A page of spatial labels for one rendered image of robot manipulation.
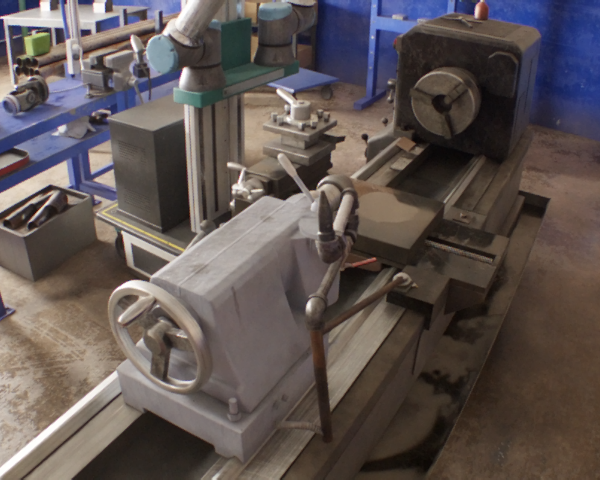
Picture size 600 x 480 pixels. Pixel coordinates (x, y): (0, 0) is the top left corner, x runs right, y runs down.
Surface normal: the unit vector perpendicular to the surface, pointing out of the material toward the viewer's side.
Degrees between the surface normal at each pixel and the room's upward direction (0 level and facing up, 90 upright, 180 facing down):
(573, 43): 90
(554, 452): 0
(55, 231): 90
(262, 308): 76
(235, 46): 90
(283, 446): 0
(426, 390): 0
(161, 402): 90
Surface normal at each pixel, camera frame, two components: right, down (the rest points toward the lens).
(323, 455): 0.04, -0.87
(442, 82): -0.47, 0.42
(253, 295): 0.87, 0.10
